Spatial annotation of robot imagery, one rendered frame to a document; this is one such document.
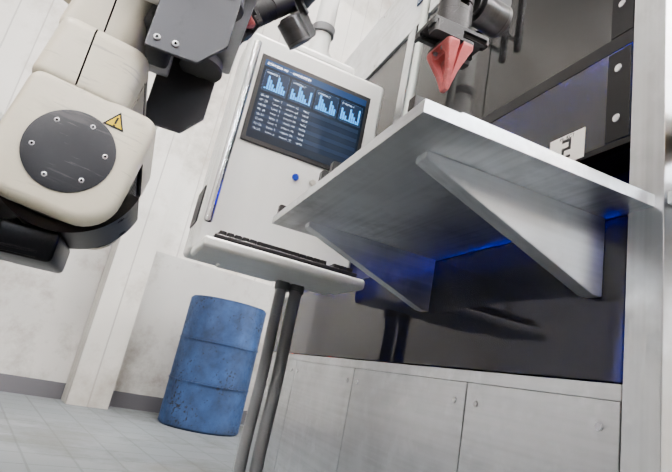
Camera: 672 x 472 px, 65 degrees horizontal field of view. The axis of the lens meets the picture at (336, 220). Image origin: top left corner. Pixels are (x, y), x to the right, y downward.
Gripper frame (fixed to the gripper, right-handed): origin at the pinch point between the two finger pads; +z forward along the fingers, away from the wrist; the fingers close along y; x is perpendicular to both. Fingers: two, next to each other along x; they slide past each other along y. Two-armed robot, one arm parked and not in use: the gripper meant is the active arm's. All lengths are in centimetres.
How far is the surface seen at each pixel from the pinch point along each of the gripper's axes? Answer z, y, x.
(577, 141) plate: -2.8, 31.1, 4.0
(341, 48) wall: -314, 109, 451
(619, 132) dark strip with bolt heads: -1.3, 31.2, -4.8
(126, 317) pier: 35, -36, 387
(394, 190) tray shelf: 13.4, 1.1, 14.2
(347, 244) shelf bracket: 17, 7, 47
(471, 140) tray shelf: 13.1, -0.3, -9.8
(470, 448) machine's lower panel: 54, 30, 25
